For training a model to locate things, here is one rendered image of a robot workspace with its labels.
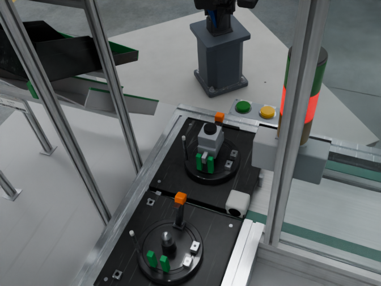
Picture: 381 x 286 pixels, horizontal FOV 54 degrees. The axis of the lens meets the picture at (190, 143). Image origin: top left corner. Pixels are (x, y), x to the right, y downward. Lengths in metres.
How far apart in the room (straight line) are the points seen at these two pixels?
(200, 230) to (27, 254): 0.45
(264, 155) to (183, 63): 0.83
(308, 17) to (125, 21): 3.05
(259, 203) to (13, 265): 0.62
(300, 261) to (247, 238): 0.12
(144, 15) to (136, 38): 1.89
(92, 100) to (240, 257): 0.45
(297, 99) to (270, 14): 2.88
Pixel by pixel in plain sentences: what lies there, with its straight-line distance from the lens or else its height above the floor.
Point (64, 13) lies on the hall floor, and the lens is 3.78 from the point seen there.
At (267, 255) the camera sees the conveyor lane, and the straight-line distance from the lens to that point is 0.89.
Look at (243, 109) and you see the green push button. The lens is 1.07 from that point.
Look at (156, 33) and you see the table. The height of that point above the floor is 0.86.
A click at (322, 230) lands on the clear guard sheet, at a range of 0.76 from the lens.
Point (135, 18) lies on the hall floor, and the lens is 3.47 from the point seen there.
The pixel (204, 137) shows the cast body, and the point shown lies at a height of 1.08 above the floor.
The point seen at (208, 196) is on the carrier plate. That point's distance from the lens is 0.89.
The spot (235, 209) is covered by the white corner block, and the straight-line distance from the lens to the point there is 0.85.
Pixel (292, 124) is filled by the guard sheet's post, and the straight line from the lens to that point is 0.55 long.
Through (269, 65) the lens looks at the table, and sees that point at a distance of 1.40.
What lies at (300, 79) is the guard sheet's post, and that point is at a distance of 0.50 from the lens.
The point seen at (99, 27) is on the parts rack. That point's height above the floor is 1.34.
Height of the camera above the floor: 1.71
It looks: 49 degrees down
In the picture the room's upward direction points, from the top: 7 degrees counter-clockwise
